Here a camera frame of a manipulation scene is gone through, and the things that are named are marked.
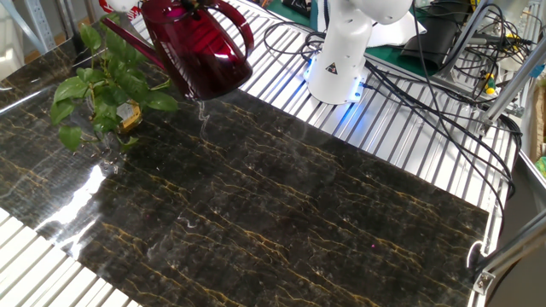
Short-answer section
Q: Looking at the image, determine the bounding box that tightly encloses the red white sign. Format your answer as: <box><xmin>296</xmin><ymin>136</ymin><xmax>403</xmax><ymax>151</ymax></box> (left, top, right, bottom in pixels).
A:
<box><xmin>98</xmin><ymin>0</ymin><xmax>144</xmax><ymax>20</ymax></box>

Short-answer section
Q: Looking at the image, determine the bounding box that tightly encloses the white cable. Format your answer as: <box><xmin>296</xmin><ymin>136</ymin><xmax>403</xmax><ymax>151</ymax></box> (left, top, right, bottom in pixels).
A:
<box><xmin>466</xmin><ymin>240</ymin><xmax>486</xmax><ymax>269</ymax></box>

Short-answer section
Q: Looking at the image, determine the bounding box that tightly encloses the white plastic sheet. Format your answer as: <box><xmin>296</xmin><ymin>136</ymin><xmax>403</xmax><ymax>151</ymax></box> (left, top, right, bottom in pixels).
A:
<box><xmin>366</xmin><ymin>15</ymin><xmax>427</xmax><ymax>48</ymax></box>

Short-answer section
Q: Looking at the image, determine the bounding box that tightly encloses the black pouch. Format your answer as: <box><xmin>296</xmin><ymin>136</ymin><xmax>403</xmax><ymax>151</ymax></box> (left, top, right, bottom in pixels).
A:
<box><xmin>400</xmin><ymin>0</ymin><xmax>464</xmax><ymax>72</ymax></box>

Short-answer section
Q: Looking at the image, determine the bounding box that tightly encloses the aluminium profile with bracket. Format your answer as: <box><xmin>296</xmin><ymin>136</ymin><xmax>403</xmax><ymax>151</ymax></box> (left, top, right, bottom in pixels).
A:
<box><xmin>472</xmin><ymin>219</ymin><xmax>546</xmax><ymax>296</ymax></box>

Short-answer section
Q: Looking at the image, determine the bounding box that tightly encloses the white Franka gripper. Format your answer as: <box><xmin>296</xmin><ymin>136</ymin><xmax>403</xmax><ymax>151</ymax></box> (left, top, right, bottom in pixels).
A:
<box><xmin>104</xmin><ymin>0</ymin><xmax>201</xmax><ymax>20</ymax></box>

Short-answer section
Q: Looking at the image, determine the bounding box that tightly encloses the slanted aluminium profile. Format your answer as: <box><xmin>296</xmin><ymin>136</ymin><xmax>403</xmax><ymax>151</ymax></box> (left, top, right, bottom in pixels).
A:
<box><xmin>479</xmin><ymin>42</ymin><xmax>546</xmax><ymax>133</ymax></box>

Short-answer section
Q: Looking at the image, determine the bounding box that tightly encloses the green cutting mat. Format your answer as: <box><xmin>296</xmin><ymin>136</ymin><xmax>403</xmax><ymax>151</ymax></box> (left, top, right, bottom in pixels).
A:
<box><xmin>266</xmin><ymin>0</ymin><xmax>436</xmax><ymax>80</ymax></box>

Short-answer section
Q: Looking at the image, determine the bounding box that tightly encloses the yellow plant pot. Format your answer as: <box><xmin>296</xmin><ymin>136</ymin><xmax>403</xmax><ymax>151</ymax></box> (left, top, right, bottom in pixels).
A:
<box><xmin>115</xmin><ymin>100</ymin><xmax>143</xmax><ymax>134</ymax></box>

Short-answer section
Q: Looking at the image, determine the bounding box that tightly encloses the black looped cable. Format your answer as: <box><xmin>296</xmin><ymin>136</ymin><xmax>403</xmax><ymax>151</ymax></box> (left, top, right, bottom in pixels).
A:
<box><xmin>263</xmin><ymin>20</ymin><xmax>326</xmax><ymax>64</ymax></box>

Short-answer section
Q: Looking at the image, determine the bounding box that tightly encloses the grey metal shelf bracket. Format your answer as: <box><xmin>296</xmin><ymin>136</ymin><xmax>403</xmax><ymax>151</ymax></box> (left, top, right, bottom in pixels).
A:
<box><xmin>0</xmin><ymin>0</ymin><xmax>56</xmax><ymax>55</ymax></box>

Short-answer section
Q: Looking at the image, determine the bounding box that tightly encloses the grey metal pole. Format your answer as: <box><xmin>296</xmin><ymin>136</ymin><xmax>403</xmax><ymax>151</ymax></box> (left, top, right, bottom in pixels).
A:
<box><xmin>439</xmin><ymin>0</ymin><xmax>491</xmax><ymax>82</ymax></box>

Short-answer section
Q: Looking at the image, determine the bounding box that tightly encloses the yellow handled screwdriver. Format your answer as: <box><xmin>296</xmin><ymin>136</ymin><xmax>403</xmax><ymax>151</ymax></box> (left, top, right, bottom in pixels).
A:
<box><xmin>483</xmin><ymin>72</ymin><xmax>498</xmax><ymax>96</ymax></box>

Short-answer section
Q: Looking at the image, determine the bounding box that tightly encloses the green leafy plant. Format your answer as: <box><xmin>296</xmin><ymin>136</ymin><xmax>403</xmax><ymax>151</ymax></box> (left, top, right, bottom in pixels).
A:
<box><xmin>49</xmin><ymin>12</ymin><xmax>180</xmax><ymax>153</ymax></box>

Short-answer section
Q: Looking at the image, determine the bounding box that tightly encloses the dark red watering can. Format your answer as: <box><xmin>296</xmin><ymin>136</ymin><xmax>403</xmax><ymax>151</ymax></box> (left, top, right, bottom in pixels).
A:
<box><xmin>100</xmin><ymin>0</ymin><xmax>256</xmax><ymax>101</ymax></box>

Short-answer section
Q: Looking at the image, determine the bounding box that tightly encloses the black marble pattern mat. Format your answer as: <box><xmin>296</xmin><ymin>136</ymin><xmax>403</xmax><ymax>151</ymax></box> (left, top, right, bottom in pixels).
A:
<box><xmin>0</xmin><ymin>8</ymin><xmax>490</xmax><ymax>307</ymax></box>

